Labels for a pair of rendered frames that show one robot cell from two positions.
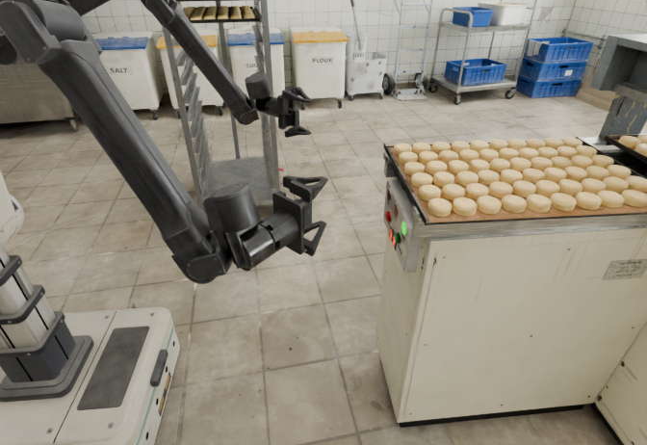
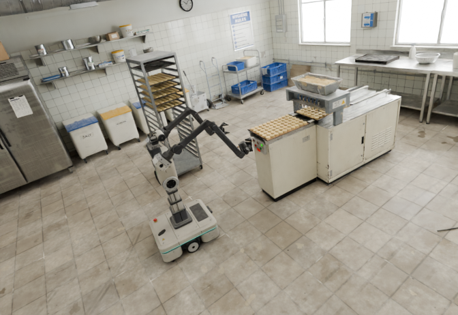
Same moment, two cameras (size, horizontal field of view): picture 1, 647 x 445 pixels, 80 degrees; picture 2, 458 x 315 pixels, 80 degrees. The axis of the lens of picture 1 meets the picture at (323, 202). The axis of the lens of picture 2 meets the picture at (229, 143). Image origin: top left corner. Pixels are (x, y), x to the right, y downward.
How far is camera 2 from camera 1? 2.15 m
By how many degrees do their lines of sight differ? 17
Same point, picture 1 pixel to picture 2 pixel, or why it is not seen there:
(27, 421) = (188, 228)
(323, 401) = (253, 206)
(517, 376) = (296, 173)
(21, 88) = (45, 159)
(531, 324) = (294, 157)
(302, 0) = not seen: hidden behind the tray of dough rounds
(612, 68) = (289, 95)
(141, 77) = (97, 136)
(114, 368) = (198, 213)
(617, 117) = (295, 105)
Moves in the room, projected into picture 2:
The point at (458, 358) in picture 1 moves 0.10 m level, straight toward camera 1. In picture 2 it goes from (282, 172) to (283, 177)
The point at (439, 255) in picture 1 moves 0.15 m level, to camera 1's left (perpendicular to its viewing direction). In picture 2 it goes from (270, 147) to (259, 151)
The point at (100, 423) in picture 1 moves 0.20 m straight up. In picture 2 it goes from (207, 220) to (203, 206)
